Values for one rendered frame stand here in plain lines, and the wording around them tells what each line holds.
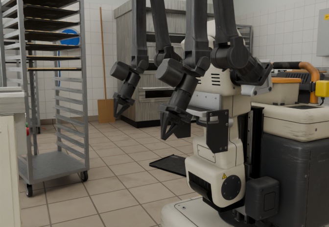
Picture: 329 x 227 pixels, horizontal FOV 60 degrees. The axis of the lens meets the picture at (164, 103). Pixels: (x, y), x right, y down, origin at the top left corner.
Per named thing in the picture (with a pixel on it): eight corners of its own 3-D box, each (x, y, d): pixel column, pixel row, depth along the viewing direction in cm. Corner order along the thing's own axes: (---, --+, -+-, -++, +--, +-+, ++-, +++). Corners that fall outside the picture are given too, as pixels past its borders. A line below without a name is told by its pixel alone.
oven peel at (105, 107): (99, 123, 498) (91, 6, 497) (98, 123, 501) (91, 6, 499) (115, 122, 512) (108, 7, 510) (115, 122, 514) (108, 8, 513)
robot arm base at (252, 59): (274, 64, 95) (247, 65, 105) (261, 49, 91) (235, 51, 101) (262, 86, 93) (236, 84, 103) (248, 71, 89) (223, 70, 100)
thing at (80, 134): (85, 137, 235) (85, 133, 235) (82, 137, 233) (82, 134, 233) (56, 125, 283) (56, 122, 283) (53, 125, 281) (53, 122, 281)
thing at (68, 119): (84, 126, 234) (84, 122, 234) (81, 126, 232) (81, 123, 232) (56, 116, 282) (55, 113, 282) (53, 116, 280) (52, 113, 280)
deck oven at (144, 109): (138, 132, 433) (137, -6, 408) (116, 119, 540) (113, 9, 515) (222, 123, 502) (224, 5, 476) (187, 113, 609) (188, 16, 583)
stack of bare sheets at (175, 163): (222, 168, 277) (222, 165, 276) (199, 181, 246) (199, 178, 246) (174, 156, 315) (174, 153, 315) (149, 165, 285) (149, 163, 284)
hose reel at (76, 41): (82, 91, 510) (80, 28, 497) (83, 91, 498) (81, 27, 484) (58, 92, 492) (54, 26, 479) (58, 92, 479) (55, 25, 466)
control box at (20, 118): (15, 155, 90) (12, 112, 88) (14, 138, 111) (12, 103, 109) (28, 154, 92) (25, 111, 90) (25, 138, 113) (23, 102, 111)
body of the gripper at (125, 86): (120, 98, 117) (128, 82, 118) (112, 95, 126) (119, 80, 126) (133, 104, 120) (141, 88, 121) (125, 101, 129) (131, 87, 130)
